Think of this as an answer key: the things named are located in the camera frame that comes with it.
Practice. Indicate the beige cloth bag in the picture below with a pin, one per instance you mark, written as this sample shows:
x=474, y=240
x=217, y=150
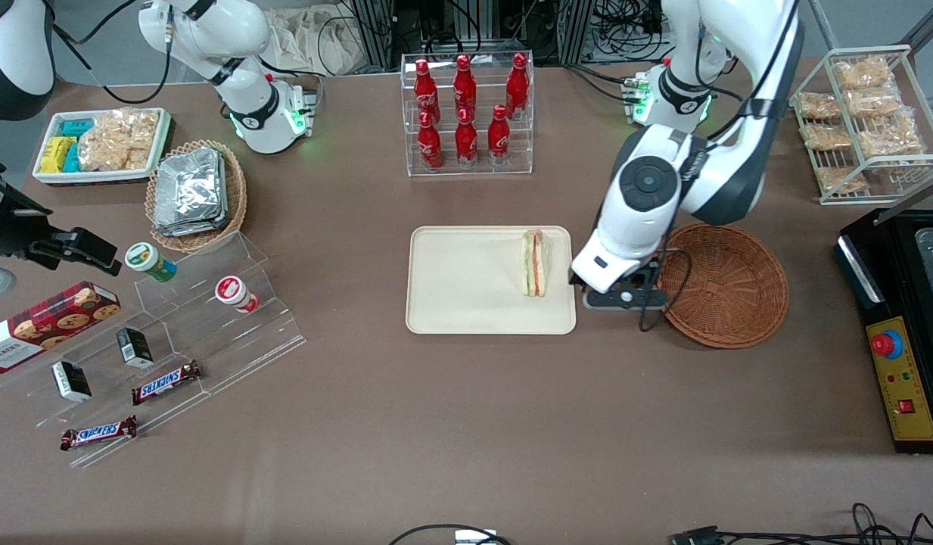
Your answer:
x=307, y=38

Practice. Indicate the clear acrylic stepped stand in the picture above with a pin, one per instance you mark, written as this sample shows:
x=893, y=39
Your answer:
x=231, y=341

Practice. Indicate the beige plastic tray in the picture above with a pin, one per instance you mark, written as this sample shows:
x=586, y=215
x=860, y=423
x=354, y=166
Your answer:
x=466, y=280

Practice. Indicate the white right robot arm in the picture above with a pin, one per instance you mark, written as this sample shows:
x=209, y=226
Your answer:
x=231, y=45

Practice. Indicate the white rectangular snack bin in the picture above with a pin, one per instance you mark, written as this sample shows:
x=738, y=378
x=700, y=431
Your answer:
x=103, y=176

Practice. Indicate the green lidded cup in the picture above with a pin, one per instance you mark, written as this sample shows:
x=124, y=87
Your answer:
x=148, y=260

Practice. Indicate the silver foil pack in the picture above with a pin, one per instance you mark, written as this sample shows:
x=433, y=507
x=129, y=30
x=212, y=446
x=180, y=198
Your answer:
x=190, y=182
x=190, y=227

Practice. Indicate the red lidded cup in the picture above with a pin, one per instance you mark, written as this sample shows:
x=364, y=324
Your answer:
x=233, y=292

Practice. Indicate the round brown wicker basket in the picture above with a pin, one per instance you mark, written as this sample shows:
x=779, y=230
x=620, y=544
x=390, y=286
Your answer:
x=727, y=295

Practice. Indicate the oval wicker basket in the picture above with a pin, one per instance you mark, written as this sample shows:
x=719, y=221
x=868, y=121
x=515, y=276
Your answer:
x=237, y=189

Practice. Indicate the black control box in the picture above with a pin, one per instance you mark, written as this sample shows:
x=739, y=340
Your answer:
x=890, y=295

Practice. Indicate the bagged fried snack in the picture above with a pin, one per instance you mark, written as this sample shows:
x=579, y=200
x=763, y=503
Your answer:
x=841, y=179
x=828, y=137
x=890, y=138
x=863, y=73
x=820, y=106
x=875, y=102

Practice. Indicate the small white device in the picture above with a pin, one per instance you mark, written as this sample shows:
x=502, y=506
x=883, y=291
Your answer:
x=474, y=537

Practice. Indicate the red cola bottle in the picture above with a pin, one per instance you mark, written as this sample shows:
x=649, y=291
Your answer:
x=464, y=87
x=517, y=87
x=466, y=140
x=499, y=136
x=424, y=91
x=430, y=144

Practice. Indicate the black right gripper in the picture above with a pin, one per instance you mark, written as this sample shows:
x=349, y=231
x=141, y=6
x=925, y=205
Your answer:
x=13, y=232

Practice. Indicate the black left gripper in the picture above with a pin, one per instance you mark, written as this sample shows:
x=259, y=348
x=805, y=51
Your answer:
x=637, y=278

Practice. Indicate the yellow snack packet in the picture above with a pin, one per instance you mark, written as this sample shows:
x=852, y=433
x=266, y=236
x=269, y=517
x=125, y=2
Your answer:
x=54, y=155

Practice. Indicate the red tartan cookie box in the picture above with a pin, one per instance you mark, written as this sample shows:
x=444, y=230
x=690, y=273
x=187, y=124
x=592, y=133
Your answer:
x=46, y=325

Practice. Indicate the clear bag of crackers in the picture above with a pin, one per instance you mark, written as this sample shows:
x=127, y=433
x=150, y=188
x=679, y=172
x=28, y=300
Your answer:
x=118, y=140

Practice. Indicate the red emergency stop button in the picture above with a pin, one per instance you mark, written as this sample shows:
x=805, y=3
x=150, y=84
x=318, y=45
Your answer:
x=886, y=344

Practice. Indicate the clear acrylic bottle rack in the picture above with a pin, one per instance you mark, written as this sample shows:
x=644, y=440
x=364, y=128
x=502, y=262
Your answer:
x=474, y=172

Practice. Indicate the small black box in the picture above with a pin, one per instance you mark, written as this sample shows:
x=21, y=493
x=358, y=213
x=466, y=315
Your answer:
x=71, y=381
x=135, y=348

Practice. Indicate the teal snack packet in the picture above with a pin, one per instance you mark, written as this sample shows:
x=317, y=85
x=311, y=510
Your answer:
x=72, y=159
x=76, y=127

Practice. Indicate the snickers chocolate bar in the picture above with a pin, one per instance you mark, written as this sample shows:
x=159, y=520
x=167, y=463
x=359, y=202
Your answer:
x=99, y=433
x=166, y=382

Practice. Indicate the yellow control panel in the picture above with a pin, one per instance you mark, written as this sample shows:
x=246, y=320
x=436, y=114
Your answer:
x=909, y=378

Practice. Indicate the triangular sandwich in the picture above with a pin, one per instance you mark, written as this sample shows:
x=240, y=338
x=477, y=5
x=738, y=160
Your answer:
x=534, y=265

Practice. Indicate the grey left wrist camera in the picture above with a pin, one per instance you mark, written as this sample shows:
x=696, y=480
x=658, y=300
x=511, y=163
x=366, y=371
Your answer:
x=621, y=299

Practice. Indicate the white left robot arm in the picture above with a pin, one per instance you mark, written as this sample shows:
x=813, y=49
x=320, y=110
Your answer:
x=640, y=227

